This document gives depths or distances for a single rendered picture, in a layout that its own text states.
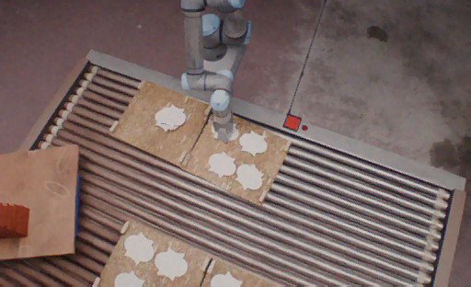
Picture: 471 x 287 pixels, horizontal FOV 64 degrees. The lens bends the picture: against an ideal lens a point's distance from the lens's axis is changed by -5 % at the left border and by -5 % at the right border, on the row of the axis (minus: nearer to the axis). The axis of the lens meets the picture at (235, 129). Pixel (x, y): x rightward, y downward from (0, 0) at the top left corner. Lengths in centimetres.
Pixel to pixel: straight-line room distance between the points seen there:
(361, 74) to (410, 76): 40
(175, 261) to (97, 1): 285
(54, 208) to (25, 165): 28
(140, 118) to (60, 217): 61
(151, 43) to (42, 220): 205
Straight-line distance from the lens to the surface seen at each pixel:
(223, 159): 186
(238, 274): 174
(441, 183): 203
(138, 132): 201
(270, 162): 186
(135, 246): 182
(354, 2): 381
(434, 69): 355
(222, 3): 159
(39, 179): 198
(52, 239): 187
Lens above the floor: 267
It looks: 64 degrees down
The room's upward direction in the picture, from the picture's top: 7 degrees counter-clockwise
